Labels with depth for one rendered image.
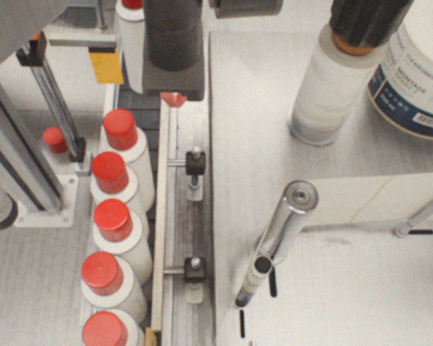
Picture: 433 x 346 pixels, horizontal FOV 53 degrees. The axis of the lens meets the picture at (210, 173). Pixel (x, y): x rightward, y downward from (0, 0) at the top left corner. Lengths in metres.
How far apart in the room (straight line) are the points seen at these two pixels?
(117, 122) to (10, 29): 0.23
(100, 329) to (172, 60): 0.26
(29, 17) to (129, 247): 0.26
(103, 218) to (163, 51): 0.17
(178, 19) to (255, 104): 0.35
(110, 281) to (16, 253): 0.33
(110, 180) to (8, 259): 0.31
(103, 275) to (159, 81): 0.20
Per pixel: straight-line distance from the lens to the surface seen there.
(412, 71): 0.70
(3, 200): 0.42
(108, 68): 0.50
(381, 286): 0.65
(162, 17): 0.42
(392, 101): 0.75
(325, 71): 0.59
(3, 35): 0.24
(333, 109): 0.63
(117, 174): 0.43
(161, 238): 0.58
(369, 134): 0.75
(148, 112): 0.71
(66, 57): 0.88
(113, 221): 0.41
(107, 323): 0.39
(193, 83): 0.46
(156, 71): 0.47
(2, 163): 0.58
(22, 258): 0.70
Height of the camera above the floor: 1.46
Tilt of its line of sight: 63 degrees down
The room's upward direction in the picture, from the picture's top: 6 degrees clockwise
